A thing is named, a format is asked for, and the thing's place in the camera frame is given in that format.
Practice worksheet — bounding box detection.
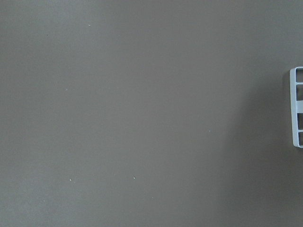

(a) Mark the white wire cup rack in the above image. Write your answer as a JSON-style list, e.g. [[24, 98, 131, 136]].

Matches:
[[289, 66, 303, 148]]

